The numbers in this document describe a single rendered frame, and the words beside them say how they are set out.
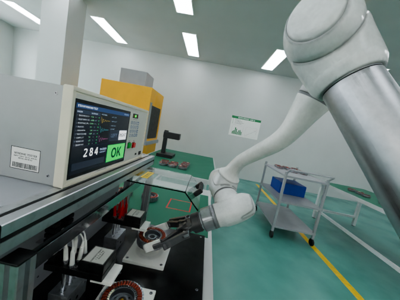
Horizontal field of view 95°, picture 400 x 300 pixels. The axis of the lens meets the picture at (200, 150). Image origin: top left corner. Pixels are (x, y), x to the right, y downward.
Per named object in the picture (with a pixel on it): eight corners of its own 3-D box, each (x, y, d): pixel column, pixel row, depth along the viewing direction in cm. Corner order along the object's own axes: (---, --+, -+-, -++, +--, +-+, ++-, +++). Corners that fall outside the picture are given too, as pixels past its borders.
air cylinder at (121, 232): (124, 240, 77) (126, 228, 76) (115, 252, 69) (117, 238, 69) (112, 238, 77) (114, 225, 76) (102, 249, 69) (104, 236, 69)
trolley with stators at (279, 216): (284, 215, 345) (297, 163, 334) (315, 250, 245) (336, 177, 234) (253, 209, 347) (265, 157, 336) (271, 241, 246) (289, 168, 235)
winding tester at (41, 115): (141, 158, 80) (149, 111, 78) (62, 188, 37) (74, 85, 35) (56, 140, 81) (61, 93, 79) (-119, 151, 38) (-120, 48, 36)
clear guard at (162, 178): (200, 189, 88) (203, 177, 87) (198, 211, 64) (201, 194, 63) (134, 175, 88) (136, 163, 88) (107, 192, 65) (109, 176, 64)
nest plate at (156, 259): (171, 244, 80) (172, 242, 80) (162, 271, 65) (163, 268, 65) (138, 237, 80) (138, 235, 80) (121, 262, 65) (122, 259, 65)
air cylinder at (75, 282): (86, 290, 53) (87, 273, 52) (65, 317, 45) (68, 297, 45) (68, 287, 53) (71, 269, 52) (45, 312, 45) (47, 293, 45)
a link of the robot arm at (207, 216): (218, 220, 76) (205, 225, 76) (211, 200, 75) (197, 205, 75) (221, 232, 67) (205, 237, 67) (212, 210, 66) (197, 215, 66)
